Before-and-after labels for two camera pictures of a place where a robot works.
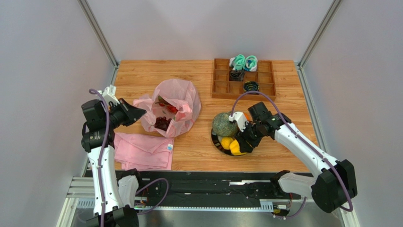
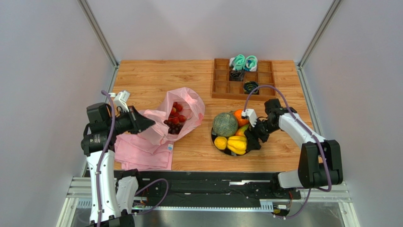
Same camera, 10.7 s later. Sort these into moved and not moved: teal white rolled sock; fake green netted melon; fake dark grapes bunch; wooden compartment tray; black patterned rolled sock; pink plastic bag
Moved: fake dark grapes bunch; pink plastic bag
Not moved: wooden compartment tray; fake green netted melon; teal white rolled sock; black patterned rolled sock
